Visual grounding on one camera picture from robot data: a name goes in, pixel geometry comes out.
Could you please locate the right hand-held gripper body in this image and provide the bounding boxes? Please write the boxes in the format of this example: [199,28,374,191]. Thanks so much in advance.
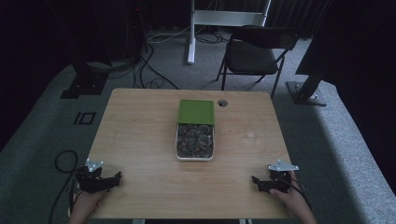
[261,159,300,194]

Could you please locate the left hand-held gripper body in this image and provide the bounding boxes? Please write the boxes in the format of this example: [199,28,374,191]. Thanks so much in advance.
[76,158,117,195]

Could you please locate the person's left hand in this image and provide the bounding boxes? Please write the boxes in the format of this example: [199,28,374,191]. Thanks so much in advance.
[68,188,107,219]

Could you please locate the person's right hand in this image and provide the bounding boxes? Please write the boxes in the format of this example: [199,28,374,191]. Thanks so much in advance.
[268,171,308,217]

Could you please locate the clear plastic cup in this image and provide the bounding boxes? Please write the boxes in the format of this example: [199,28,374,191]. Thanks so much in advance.
[245,130,260,144]

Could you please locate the pile of dark packets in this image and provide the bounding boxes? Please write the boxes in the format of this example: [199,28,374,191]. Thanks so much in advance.
[177,123,215,159]

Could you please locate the black stand with bolted base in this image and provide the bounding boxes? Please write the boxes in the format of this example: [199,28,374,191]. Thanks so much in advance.
[285,66,331,107]

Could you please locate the green box lid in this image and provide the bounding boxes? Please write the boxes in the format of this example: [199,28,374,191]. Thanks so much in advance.
[177,99,216,127]

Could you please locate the black stand with flat base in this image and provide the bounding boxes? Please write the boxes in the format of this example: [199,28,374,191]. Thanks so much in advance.
[60,60,109,100]

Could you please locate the black folding chair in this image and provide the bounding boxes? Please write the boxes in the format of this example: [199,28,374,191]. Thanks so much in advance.
[216,24,301,99]

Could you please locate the dark curtain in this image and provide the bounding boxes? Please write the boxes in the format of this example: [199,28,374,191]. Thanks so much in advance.
[266,0,332,39]

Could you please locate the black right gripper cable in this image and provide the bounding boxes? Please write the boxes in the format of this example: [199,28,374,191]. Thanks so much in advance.
[281,177,313,210]

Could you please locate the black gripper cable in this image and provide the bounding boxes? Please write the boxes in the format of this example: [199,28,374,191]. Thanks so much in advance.
[281,177,313,210]
[48,149,82,224]

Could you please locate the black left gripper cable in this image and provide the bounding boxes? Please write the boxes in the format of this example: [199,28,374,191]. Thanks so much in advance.
[48,149,82,224]

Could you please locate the black floor cables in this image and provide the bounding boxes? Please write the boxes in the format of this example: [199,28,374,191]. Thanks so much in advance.
[106,43,180,91]

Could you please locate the white floor cable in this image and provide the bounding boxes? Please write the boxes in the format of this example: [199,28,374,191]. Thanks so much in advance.
[147,25,191,45]

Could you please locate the white metal stand frame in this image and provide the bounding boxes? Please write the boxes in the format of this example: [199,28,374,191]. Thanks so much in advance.
[186,0,273,65]

